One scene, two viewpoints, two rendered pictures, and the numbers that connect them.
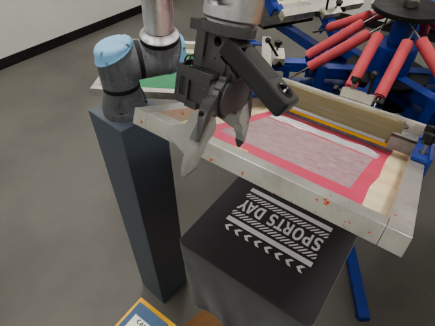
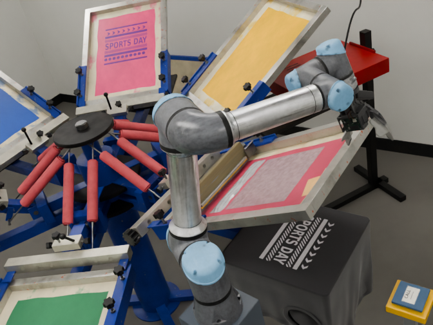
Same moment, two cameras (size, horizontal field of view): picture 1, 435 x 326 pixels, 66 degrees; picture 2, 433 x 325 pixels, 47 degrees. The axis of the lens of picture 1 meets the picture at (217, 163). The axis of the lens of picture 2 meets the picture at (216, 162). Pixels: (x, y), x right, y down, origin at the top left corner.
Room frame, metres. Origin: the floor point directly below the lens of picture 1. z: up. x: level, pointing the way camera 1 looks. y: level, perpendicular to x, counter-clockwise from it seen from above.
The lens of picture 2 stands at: (0.72, 1.31, 2.38)
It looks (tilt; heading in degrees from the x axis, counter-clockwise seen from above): 33 degrees down; 276
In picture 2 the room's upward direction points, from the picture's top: 15 degrees counter-clockwise
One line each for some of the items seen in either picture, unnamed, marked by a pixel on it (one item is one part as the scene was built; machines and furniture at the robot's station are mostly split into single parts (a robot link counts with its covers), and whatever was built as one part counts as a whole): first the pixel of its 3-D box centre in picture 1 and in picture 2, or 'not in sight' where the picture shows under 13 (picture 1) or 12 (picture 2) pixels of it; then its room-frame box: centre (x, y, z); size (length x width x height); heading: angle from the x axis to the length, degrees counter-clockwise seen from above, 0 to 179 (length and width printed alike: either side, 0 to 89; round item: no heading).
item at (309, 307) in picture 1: (279, 222); (293, 238); (0.66, -0.20, 0.95); 0.48 x 0.44 x 0.01; 144
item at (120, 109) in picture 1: (123, 96); (214, 298); (0.94, 0.30, 1.25); 0.15 x 0.15 x 0.10
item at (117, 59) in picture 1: (118, 61); (205, 269); (0.94, 0.30, 1.37); 0.13 x 0.12 x 0.14; 112
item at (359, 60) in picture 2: not in sight; (322, 72); (0.27, -1.43, 1.06); 0.61 x 0.46 x 0.12; 24
